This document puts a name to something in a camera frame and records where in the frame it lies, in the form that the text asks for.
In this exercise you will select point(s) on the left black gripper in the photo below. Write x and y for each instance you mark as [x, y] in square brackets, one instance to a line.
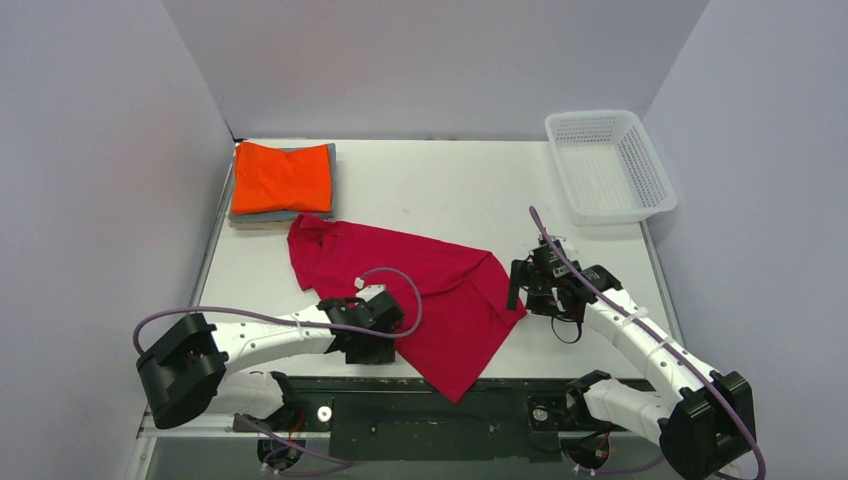
[369, 350]

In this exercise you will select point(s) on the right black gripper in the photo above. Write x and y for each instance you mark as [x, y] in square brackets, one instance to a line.
[525, 285]

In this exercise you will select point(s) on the red t shirt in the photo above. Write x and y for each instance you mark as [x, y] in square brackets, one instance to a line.
[454, 295]

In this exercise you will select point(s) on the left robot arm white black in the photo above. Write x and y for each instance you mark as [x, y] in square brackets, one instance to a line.
[197, 367]

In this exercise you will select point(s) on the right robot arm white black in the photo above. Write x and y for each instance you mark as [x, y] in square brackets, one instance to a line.
[611, 312]

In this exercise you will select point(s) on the white plastic basket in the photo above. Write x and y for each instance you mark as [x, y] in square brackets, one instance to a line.
[609, 168]

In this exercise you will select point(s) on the grey blue folded t shirt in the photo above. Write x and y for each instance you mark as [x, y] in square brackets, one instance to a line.
[333, 179]

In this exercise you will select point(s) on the beige folded t shirt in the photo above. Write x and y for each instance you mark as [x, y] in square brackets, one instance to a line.
[261, 225]

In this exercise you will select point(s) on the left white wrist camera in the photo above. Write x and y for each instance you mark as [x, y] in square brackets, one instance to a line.
[367, 291]

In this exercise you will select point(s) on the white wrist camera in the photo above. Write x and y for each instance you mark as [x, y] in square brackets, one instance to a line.
[367, 291]
[565, 245]

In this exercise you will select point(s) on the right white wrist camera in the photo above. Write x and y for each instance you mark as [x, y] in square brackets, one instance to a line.
[565, 245]

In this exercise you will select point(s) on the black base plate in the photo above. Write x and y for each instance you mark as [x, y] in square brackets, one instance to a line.
[398, 419]

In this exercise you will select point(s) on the aluminium rail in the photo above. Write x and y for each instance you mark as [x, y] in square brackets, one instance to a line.
[698, 416]

